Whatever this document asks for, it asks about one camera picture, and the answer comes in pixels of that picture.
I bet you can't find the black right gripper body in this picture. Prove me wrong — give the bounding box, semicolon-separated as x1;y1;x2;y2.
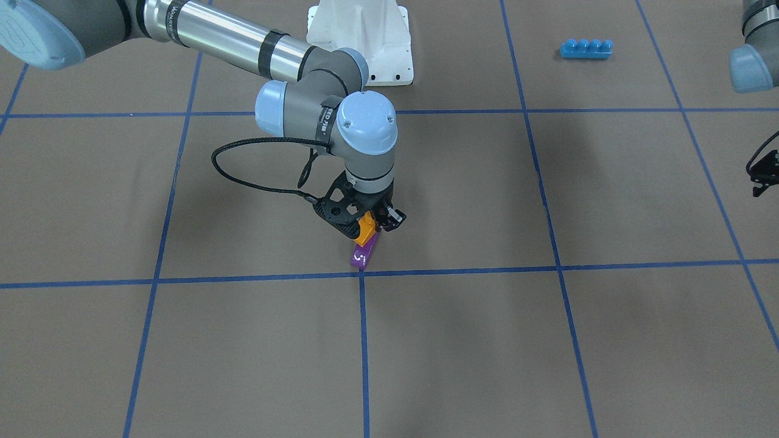
345;173;394;213

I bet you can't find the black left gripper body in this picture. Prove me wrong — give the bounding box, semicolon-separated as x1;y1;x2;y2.
753;150;778;188

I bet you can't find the orange trapezoid block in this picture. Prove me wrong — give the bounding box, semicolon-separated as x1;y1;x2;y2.
354;210;378;247

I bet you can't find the purple trapezoid block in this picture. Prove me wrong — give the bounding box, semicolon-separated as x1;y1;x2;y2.
350;233;380;271

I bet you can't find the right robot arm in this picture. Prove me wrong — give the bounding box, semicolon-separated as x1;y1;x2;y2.
2;1;406;238

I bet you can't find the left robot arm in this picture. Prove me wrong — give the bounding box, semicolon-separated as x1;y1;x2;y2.
728;1;778;197

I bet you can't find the long blue block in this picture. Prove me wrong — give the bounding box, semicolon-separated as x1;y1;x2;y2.
559;38;614;59

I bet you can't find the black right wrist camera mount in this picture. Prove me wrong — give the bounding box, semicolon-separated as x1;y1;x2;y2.
313;171;366;240

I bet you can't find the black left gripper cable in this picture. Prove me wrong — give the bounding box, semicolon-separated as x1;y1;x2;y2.
746;131;779;177

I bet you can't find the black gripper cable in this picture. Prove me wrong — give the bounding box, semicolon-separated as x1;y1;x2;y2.
746;131;779;177
211;136;332;201

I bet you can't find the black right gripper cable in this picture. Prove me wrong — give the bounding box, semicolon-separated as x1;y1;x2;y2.
211;136;332;201

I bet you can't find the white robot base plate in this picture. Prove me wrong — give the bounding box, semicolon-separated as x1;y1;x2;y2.
306;35;414;87

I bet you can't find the white pedestal column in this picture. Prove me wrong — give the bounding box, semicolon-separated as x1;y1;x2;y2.
306;1;411;60

